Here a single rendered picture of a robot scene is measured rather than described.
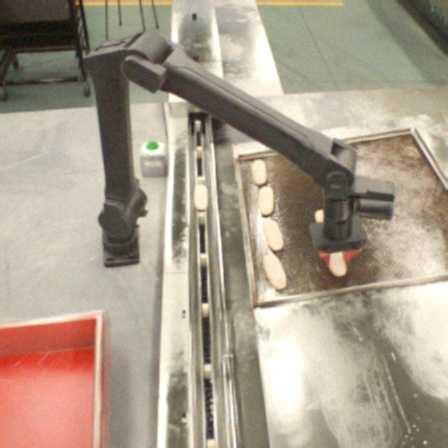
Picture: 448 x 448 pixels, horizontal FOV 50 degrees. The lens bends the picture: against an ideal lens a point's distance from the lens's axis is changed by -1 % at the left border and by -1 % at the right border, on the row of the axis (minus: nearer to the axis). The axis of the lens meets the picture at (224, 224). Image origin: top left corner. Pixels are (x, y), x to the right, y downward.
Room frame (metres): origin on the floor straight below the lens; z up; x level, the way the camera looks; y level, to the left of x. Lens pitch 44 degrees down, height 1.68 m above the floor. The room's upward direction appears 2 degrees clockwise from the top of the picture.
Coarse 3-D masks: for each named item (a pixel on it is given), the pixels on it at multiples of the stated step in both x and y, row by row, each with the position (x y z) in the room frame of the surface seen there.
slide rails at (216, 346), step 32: (192, 128) 1.28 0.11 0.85; (192, 160) 1.12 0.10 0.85; (192, 192) 0.98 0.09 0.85; (192, 224) 0.85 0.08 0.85; (192, 256) 0.75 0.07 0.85; (192, 288) 0.65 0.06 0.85; (192, 320) 0.57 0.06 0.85; (192, 352) 0.50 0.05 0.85; (192, 384) 0.43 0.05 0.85; (224, 416) 0.37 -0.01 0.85
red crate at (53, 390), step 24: (0, 360) 0.48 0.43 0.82; (24, 360) 0.48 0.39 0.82; (48, 360) 0.48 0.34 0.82; (72, 360) 0.48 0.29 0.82; (0, 384) 0.43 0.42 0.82; (24, 384) 0.43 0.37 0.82; (48, 384) 0.43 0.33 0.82; (72, 384) 0.43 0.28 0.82; (0, 408) 0.38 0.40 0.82; (24, 408) 0.38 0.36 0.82; (48, 408) 0.38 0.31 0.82; (72, 408) 0.39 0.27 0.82; (0, 432) 0.34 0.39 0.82; (24, 432) 0.34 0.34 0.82; (48, 432) 0.34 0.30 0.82; (72, 432) 0.34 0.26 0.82
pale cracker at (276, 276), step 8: (264, 256) 0.71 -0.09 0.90; (272, 256) 0.71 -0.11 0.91; (264, 264) 0.68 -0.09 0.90; (272, 264) 0.68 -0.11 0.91; (280, 264) 0.68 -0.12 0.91; (272, 272) 0.66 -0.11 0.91; (280, 272) 0.66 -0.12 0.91; (272, 280) 0.64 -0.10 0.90; (280, 280) 0.64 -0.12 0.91; (280, 288) 0.62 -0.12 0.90
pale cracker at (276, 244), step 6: (264, 222) 0.81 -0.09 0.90; (270, 222) 0.81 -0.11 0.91; (264, 228) 0.79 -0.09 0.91; (270, 228) 0.79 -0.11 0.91; (276, 228) 0.79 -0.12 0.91; (264, 234) 0.78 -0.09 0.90; (270, 234) 0.77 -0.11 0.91; (276, 234) 0.77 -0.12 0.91; (270, 240) 0.75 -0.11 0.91; (276, 240) 0.75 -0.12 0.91; (282, 240) 0.75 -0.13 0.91; (270, 246) 0.74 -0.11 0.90; (276, 246) 0.73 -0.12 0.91
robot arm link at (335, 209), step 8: (328, 200) 0.65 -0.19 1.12; (336, 200) 0.65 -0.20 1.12; (344, 200) 0.65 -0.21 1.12; (352, 200) 0.65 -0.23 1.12; (360, 200) 0.64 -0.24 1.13; (328, 208) 0.65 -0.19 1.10; (336, 208) 0.64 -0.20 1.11; (344, 208) 0.64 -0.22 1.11; (352, 208) 0.66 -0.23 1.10; (328, 216) 0.65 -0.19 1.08; (336, 216) 0.64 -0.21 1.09; (344, 216) 0.64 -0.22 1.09
